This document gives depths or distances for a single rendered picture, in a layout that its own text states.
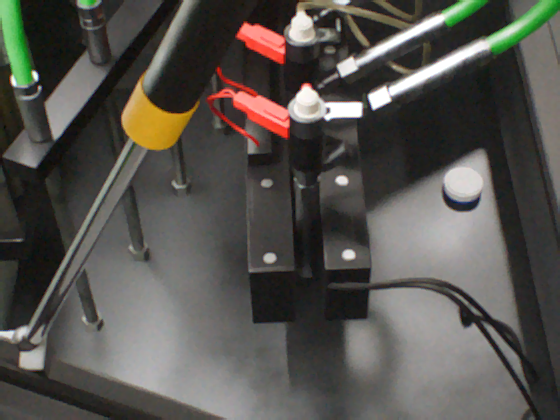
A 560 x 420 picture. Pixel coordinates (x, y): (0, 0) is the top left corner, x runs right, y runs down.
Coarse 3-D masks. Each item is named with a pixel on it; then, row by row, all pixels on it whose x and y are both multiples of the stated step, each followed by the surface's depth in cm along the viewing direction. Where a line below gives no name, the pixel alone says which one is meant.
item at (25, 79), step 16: (0, 0) 71; (16, 0) 71; (544, 0) 73; (0, 16) 72; (16, 16) 72; (528, 16) 74; (544, 16) 74; (16, 32) 73; (496, 32) 76; (512, 32) 75; (528, 32) 75; (16, 48) 74; (496, 48) 76; (16, 64) 76; (16, 80) 77; (32, 80) 77
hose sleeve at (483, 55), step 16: (464, 48) 77; (480, 48) 76; (432, 64) 78; (448, 64) 77; (464, 64) 77; (480, 64) 77; (400, 80) 79; (416, 80) 78; (432, 80) 78; (448, 80) 78; (400, 96) 79; (416, 96) 79
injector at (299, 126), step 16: (320, 112) 81; (304, 128) 81; (320, 128) 81; (304, 144) 82; (320, 144) 83; (336, 144) 85; (304, 160) 84; (320, 160) 84; (336, 160) 85; (304, 176) 85; (304, 192) 87; (304, 208) 89; (304, 224) 91; (304, 240) 93; (304, 256) 95; (304, 272) 96
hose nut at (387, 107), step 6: (384, 84) 80; (372, 90) 81; (378, 90) 80; (384, 90) 80; (372, 96) 80; (378, 96) 80; (384, 96) 80; (390, 96) 79; (372, 102) 80; (378, 102) 80; (384, 102) 80; (390, 102) 79; (378, 108) 80; (384, 108) 80; (390, 108) 80; (396, 108) 80; (384, 114) 80
